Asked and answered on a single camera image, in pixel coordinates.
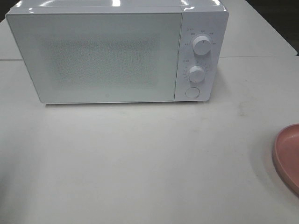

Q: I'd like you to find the white timer knob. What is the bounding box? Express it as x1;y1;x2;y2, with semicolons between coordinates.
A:
188;66;206;83

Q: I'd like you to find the pink round plate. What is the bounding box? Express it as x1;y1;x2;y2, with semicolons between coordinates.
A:
272;124;299;195

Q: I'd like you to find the white microwave oven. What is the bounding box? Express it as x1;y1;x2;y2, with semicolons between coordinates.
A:
6;0;229;103

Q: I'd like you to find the white microwave door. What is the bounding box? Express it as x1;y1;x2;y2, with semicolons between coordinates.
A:
7;13;181;104

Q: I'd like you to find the white upper power knob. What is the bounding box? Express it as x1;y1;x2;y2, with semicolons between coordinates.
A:
191;34;212;56

